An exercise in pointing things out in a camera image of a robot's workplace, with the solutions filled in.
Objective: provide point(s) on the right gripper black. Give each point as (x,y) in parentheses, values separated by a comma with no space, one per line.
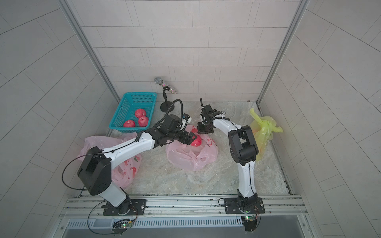
(201,129)

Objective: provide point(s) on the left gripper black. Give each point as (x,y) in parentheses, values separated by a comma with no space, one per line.
(189,140)

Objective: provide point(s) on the red apple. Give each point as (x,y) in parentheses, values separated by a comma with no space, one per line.
(140,113)
(129,124)
(197,142)
(143,121)

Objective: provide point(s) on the pink plastic bag back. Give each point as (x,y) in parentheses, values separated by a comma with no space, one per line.
(189,158)

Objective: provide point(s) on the yellow-green plastic bag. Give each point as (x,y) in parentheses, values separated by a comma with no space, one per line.
(263,129)

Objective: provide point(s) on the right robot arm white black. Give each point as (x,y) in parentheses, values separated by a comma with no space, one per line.
(243,149)

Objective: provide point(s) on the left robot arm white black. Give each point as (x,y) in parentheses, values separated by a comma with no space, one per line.
(95,171)

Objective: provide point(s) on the microphone on black stand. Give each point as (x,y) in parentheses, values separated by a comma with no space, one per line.
(166,106)

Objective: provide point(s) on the teal plastic basket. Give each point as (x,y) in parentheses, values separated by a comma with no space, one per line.
(127,107)

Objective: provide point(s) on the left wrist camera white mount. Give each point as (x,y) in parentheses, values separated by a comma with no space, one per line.
(186,118)

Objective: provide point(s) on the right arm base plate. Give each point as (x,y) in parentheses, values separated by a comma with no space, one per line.
(249,206)

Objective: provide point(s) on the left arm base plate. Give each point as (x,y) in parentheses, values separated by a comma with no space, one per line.
(130,207)

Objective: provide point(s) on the right circuit board with cables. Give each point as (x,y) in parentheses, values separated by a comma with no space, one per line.
(250,223)

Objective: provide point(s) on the circuit board with cables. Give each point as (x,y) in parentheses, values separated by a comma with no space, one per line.
(121,226)
(250,223)

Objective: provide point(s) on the left circuit board with cables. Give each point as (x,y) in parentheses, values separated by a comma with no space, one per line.
(121,226)

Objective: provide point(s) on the aluminium rail frame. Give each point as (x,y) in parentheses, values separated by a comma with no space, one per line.
(180,211)

